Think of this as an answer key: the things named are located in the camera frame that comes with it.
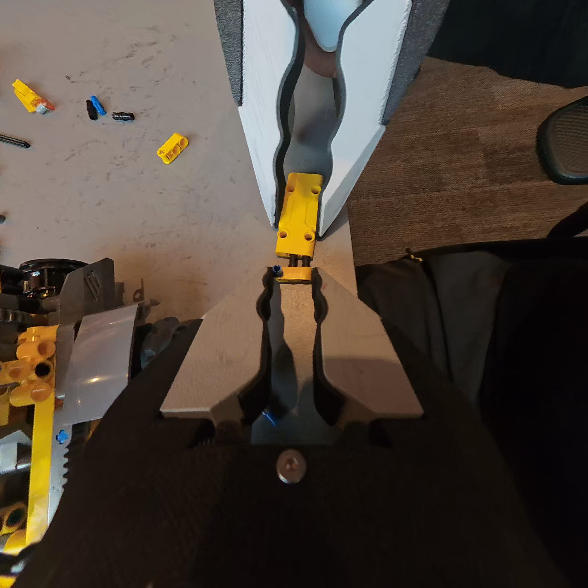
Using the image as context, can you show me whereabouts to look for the yellow rectangular building panel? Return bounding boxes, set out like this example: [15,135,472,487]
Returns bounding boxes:
[275,172,326,255]

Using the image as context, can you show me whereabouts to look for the person's right forearm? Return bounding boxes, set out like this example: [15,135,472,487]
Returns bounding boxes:
[426,0,588,89]

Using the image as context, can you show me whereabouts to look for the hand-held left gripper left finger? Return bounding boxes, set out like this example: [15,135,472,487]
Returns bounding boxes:
[159,266,276,425]

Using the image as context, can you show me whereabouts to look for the person's right hand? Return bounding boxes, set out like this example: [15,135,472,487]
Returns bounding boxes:
[303,43,341,76]

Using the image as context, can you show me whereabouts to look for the yellow two-hole connector block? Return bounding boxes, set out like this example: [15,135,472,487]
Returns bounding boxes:
[157,133,189,164]

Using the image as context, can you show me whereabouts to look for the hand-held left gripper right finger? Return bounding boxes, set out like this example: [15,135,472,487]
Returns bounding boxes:
[311,266,424,427]

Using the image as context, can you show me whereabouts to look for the yellow grey toy vehicle model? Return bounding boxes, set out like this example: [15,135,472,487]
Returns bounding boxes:
[0,257,203,588]

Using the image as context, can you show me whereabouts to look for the short yellow beam with pins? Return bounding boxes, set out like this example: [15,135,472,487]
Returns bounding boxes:
[271,255,314,282]

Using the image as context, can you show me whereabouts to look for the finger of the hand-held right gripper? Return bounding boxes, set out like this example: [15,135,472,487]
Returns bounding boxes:
[239,0,304,229]
[317,0,413,239]

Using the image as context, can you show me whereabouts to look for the yellow wedge piece orange tip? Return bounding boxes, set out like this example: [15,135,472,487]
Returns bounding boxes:
[11,79,56,114]

